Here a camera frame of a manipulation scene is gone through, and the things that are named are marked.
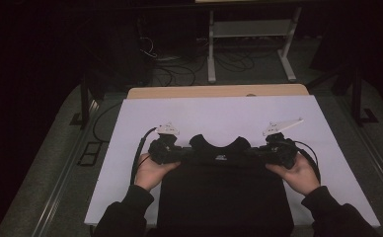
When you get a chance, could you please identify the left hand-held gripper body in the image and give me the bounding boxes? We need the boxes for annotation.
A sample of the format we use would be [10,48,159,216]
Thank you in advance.
[147,121,188,166]

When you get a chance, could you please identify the right hand-held gripper cable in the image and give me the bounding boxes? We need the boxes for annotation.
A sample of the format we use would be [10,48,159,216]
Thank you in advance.
[292,140,323,184]

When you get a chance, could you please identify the person's left hand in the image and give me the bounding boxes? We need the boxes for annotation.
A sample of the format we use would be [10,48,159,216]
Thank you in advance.
[134,152,182,193]

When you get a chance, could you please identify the thin black floor cable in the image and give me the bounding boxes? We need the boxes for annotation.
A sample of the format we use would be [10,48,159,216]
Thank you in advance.
[92,101,123,144]

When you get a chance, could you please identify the white metal table frame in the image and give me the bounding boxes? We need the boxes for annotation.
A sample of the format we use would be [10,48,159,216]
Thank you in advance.
[194,0,303,84]

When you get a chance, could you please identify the hand-held gripper cable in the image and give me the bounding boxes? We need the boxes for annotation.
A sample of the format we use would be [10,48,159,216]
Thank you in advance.
[129,126,158,187]
[292,140,323,184]

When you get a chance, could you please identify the black floor cables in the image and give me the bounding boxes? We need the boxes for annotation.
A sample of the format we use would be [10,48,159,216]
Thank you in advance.
[152,48,277,88]

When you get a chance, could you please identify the black metal stand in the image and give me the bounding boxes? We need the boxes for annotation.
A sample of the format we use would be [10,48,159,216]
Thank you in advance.
[68,70,99,130]
[305,60,380,127]

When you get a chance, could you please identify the wooden table edge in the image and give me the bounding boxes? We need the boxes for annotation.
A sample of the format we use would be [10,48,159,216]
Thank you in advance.
[126,83,310,100]

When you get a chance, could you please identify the black tank top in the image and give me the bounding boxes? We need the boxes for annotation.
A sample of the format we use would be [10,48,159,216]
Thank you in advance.
[156,133,295,237]

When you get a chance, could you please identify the white cable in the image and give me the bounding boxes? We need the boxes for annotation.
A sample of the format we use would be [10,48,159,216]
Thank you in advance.
[138,35,158,59]

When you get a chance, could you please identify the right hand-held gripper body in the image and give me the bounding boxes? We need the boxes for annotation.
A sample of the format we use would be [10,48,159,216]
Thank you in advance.
[261,117,305,171]

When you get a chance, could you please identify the metal floor rail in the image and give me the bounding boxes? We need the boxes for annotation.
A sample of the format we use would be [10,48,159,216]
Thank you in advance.
[339,98,383,211]
[31,98,101,237]

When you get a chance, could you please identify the left hand-held gripper cable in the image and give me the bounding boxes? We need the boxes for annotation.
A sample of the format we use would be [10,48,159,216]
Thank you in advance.
[129,126,158,187]

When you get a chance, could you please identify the person's right hand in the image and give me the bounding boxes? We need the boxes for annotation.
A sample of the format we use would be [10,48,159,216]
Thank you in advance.
[265,152,322,198]

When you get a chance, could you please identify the white paper work sheet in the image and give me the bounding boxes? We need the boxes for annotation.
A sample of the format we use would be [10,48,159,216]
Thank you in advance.
[83,95,382,229]

